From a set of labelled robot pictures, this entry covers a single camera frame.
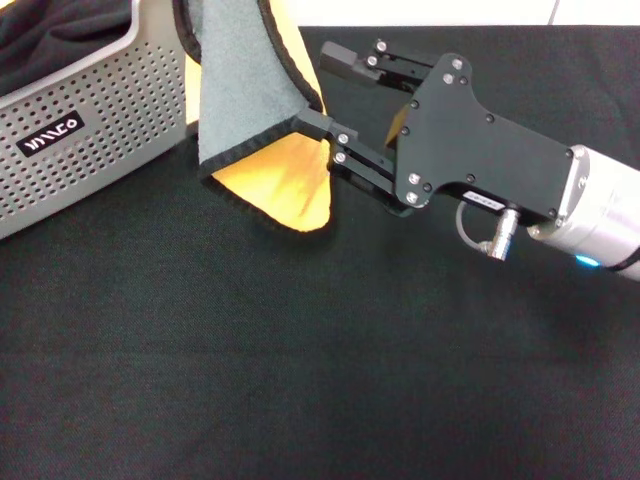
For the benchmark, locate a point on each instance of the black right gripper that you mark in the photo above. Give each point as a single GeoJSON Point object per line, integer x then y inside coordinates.
{"type": "Point", "coordinates": [465, 145]}

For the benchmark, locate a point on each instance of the yellow and grey towel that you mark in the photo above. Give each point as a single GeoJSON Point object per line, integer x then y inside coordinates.
{"type": "Point", "coordinates": [240, 75]}

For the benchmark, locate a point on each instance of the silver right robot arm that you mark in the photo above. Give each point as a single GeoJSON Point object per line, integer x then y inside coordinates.
{"type": "Point", "coordinates": [605, 215]}

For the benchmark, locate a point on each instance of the grey perforated storage box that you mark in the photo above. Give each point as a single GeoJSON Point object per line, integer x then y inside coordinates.
{"type": "Point", "coordinates": [100, 125]}

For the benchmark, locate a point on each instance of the black tablecloth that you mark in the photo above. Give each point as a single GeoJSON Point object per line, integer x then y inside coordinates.
{"type": "Point", "coordinates": [320, 375]}

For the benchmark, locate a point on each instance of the dark cloth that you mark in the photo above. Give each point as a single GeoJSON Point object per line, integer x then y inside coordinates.
{"type": "Point", "coordinates": [55, 40]}

